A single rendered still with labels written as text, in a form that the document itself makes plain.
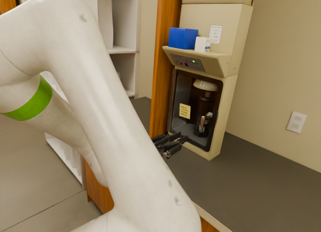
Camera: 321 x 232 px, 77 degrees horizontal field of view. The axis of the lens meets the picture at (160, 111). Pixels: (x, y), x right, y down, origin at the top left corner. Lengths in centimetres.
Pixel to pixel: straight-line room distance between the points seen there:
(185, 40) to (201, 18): 14
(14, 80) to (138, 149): 26
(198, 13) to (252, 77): 56
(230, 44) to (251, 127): 68
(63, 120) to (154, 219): 36
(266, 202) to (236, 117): 64
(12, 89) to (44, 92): 7
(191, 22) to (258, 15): 46
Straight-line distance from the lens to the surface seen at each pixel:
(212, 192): 100
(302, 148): 143
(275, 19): 137
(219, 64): 90
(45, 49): 40
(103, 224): 38
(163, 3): 113
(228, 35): 99
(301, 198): 118
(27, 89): 49
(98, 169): 69
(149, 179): 33
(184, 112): 115
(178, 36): 101
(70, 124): 60
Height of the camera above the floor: 161
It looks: 23 degrees down
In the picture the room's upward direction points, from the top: 5 degrees clockwise
